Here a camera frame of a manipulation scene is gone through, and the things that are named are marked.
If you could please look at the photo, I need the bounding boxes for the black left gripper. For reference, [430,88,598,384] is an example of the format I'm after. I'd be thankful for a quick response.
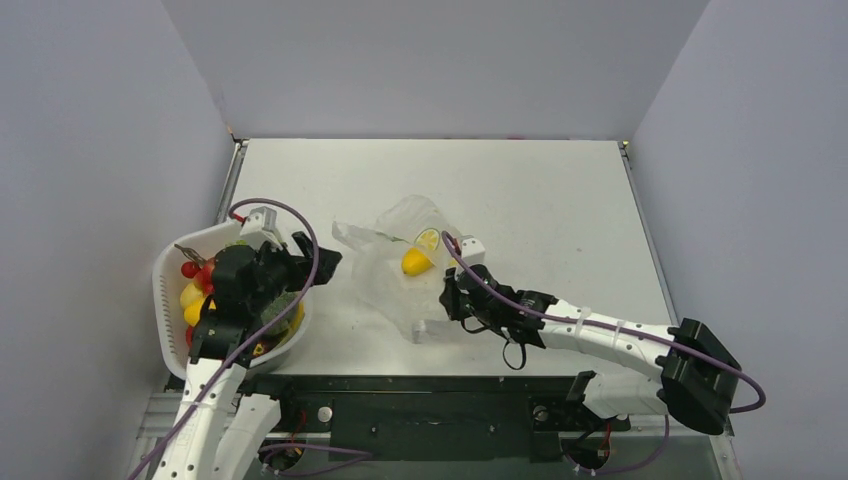
[248,231,340,313]

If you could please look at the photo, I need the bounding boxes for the yellow fake lemon half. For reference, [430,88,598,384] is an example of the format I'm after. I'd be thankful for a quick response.
[400,247,434,277]

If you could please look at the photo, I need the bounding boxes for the clear printed plastic bag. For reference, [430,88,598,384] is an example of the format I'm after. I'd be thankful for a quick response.
[332,195,461,344]

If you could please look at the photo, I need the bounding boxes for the red fake cherry bunch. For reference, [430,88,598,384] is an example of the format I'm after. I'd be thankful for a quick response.
[174,244,216,295]

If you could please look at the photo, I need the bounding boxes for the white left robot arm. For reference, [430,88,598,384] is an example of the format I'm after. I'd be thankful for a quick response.
[128,228,341,479]

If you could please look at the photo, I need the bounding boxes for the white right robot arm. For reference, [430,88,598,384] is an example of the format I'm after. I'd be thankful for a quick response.
[439,265,741,435]

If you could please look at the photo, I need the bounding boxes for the green fake melon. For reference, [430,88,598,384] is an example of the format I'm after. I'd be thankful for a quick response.
[260,292,303,337]

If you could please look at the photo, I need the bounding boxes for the white plastic basket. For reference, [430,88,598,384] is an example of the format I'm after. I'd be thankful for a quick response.
[152,220,314,379]

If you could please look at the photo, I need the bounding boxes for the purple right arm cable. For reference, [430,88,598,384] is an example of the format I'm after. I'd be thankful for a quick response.
[441,230,768,415]

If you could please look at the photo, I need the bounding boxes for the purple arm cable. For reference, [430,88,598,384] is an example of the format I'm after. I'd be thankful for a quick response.
[441,230,768,415]
[125,197,321,480]

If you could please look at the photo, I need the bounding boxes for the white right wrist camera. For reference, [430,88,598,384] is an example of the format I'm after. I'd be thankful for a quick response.
[452,235,486,266]

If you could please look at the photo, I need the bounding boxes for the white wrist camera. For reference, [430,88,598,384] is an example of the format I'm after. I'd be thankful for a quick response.
[230,207,285,251]
[452,235,486,266]

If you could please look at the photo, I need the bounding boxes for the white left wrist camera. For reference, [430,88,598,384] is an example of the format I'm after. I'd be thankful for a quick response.
[230,207,285,251]

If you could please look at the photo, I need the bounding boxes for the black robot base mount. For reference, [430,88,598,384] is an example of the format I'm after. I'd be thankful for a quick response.
[260,372,631,462]

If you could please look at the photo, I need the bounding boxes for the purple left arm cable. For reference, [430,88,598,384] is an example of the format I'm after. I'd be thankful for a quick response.
[125,197,321,480]

